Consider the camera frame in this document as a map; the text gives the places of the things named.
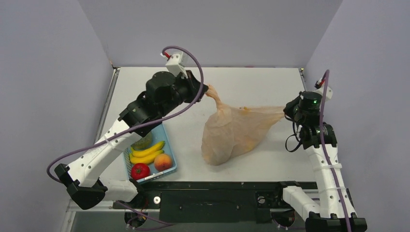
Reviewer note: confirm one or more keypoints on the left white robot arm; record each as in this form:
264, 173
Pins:
82, 177

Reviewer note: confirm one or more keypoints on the fake peach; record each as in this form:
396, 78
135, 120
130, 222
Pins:
163, 162

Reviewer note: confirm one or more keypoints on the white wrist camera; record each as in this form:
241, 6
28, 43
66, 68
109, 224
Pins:
319, 88
176, 63

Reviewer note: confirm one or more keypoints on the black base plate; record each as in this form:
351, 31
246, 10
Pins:
212, 202

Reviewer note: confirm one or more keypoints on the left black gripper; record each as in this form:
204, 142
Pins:
193, 85

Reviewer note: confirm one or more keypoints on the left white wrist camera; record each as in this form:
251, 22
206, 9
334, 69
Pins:
176, 63

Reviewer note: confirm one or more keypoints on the blue plastic basket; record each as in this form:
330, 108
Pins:
159, 134

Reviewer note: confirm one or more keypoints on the yellow fake banana bunch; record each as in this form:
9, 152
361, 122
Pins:
146, 156

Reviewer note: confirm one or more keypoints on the red fake tomato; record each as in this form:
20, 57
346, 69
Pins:
139, 171

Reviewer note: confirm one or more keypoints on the green fake melon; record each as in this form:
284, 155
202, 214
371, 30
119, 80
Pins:
143, 143

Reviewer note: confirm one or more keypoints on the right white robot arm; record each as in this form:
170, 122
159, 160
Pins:
334, 211

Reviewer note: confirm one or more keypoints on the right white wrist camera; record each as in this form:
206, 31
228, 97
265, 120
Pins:
319, 88

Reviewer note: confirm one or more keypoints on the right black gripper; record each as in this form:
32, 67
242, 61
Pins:
291, 110

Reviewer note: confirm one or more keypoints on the beige plastic bag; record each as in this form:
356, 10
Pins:
233, 131

